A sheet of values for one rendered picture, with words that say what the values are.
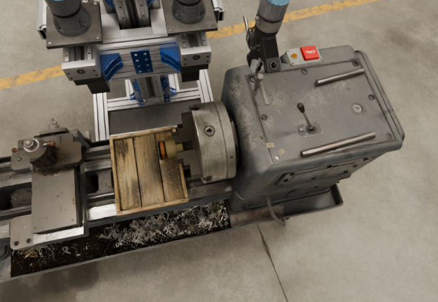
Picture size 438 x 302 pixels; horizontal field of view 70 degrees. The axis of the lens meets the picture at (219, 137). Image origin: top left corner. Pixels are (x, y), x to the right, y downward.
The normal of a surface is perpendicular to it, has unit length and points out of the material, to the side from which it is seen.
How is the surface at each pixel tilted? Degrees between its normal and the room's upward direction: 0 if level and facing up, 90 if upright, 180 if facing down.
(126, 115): 0
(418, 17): 0
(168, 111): 0
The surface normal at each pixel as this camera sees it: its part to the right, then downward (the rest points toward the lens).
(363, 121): 0.07, -0.39
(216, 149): 0.18, 0.16
